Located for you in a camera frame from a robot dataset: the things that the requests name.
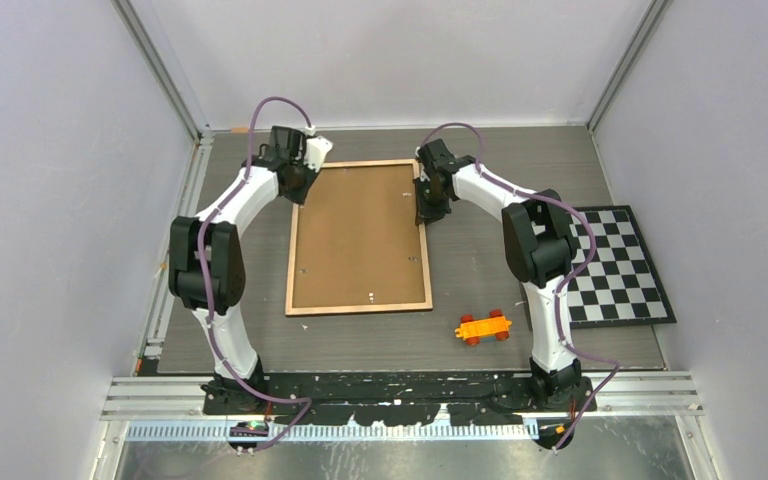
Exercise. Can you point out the black white checkerboard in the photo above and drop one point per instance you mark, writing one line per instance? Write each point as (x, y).
(621, 285)

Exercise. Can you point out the orange toy car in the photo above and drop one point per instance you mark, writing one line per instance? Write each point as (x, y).
(473, 330)

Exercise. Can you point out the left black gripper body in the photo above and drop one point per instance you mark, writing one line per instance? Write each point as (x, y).
(302, 182)

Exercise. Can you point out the aluminium rail front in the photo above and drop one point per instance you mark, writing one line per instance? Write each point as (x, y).
(627, 393)

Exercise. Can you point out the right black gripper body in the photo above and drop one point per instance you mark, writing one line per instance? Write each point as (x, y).
(430, 207)

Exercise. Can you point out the black picture frame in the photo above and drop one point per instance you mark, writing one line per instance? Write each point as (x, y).
(355, 247)

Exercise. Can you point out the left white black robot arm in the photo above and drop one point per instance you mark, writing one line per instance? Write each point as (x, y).
(206, 268)

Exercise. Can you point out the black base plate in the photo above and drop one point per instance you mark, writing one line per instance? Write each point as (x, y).
(470, 398)

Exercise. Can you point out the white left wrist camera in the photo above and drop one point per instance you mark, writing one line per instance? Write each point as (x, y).
(317, 148)

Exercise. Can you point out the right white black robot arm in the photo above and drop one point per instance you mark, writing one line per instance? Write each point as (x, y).
(539, 247)

